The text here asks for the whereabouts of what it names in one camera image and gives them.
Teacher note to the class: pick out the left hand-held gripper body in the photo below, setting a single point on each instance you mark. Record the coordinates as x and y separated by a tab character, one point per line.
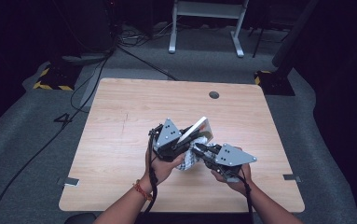
168	137

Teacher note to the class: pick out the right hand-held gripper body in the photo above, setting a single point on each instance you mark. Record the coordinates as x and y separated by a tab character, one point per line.
232	158

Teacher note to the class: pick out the blue white striped cloth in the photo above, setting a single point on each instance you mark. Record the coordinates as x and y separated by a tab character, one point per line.
187	161

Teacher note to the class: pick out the caterpillar picture book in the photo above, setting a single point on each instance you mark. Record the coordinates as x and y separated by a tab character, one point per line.
198	124

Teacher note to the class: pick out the person's right hand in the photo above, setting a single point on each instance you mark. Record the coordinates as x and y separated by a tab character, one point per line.
240	186

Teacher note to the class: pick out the person's left hand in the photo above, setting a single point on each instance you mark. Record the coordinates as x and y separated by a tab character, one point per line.
160	171

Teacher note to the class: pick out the grey table grommet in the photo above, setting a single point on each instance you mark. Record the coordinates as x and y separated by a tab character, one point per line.
214	95

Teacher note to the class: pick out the grey tape piece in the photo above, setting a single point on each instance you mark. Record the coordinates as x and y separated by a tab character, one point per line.
70	181
291	178

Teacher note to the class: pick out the black base with yellow corner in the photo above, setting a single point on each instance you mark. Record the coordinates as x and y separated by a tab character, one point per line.
275	84

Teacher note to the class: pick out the black tripod stand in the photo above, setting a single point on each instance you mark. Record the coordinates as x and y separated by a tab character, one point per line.
258	43

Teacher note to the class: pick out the black yellow striped base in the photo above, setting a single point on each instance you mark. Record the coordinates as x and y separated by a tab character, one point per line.
58	77

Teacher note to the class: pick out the dark equipment box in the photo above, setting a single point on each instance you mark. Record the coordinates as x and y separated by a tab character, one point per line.
86	28

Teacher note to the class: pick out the dark slanted pole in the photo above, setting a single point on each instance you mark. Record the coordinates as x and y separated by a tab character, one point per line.
294	34

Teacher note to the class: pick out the white metal desk frame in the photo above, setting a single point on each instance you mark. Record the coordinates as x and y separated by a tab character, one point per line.
208	9

